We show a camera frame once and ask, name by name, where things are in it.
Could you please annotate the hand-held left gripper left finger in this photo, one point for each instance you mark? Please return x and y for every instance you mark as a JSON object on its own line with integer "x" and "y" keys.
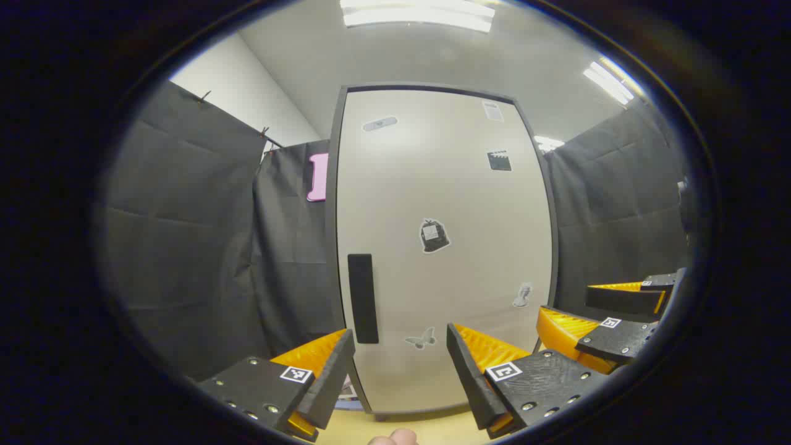
{"x": 334, "y": 377}

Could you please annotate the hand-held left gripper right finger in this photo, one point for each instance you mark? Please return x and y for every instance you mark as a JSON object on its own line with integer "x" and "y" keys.
{"x": 473, "y": 383}

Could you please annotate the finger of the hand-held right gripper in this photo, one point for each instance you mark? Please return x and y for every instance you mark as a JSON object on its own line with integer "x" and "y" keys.
{"x": 621, "y": 300}
{"x": 618, "y": 343}

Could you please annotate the dark grey cabinet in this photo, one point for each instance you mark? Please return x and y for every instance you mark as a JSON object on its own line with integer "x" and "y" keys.
{"x": 332, "y": 247}

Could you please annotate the blue book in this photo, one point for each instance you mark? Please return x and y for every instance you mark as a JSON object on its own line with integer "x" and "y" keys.
{"x": 349, "y": 403}

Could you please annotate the black backdrop cloth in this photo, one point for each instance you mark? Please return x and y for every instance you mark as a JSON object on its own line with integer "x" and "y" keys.
{"x": 185, "y": 247}

